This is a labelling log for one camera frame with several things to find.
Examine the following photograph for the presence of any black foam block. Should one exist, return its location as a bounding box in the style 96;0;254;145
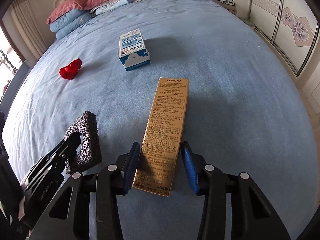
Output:
65;111;102;174

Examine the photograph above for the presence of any gold cosmetics box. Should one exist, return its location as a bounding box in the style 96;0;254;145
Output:
133;78;189;197

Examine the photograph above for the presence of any red crumpled wrapper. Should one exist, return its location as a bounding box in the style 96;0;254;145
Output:
59;59;82;80

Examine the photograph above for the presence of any blue bed sheet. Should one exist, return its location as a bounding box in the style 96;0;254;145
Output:
2;0;318;239

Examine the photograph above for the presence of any white blue carton box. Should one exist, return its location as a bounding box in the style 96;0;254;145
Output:
118;29;150;72

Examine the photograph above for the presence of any folded blue quilt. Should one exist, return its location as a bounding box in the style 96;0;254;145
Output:
49;9;92;40

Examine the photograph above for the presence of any pink pillow left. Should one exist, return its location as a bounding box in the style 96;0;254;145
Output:
46;0;88;24

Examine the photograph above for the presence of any beige curtain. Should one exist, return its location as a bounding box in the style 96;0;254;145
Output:
9;0;48;60

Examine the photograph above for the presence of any white sliding wardrobe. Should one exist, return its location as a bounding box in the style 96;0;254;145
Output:
250;0;319;77

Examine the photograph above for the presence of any grey bedside table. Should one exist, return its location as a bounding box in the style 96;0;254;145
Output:
212;0;237;16

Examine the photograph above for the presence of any window with wooden frame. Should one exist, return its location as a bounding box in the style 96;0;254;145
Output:
1;20;28;102

